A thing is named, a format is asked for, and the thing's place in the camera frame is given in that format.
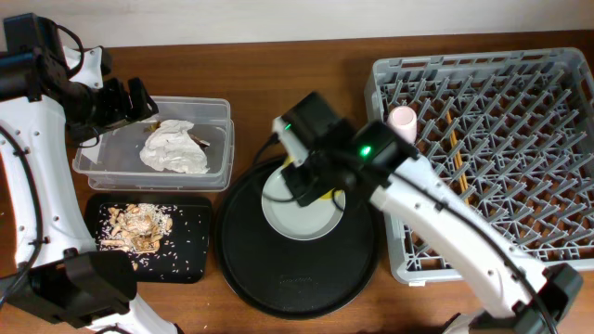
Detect yellow bowl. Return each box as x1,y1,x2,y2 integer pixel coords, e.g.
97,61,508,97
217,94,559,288
280,157,343,206

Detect white napkin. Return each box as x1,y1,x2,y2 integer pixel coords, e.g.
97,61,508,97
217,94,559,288
139,120,209,174

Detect pink cup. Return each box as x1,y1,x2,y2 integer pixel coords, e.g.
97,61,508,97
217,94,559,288
386,106,418,144

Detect grey plate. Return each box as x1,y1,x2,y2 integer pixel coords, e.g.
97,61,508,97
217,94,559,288
262,167,342,241

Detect food scraps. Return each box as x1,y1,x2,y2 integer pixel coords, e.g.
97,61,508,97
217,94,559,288
97,203,174,271

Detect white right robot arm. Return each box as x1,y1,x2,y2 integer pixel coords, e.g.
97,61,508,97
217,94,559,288
272,92,583,333

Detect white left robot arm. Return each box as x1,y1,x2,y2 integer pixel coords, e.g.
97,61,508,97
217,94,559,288
1,13,178,333

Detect grey dishwasher rack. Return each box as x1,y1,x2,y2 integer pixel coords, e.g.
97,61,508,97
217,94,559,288
365,48,593,271

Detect clear plastic bin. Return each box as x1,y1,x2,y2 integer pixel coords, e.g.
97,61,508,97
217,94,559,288
72,96,235,192

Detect black rectangular tray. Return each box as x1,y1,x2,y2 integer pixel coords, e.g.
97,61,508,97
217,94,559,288
84,193,213,284

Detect round black tray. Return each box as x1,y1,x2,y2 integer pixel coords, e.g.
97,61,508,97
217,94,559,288
213,158,381,320

